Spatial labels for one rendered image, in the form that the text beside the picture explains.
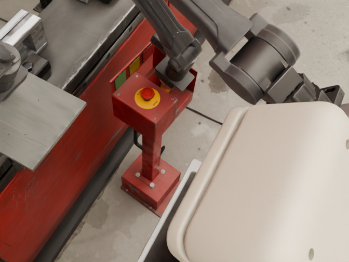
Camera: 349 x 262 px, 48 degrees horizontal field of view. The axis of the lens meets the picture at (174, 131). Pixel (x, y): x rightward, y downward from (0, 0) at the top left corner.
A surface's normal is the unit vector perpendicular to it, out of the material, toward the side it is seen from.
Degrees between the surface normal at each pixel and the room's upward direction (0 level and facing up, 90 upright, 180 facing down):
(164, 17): 70
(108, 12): 0
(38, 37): 90
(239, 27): 28
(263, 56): 23
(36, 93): 0
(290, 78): 45
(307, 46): 0
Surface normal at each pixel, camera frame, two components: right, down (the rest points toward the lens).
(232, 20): 0.03, 0.00
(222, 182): -0.54, -0.65
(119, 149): 0.07, -0.48
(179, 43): 0.58, 0.52
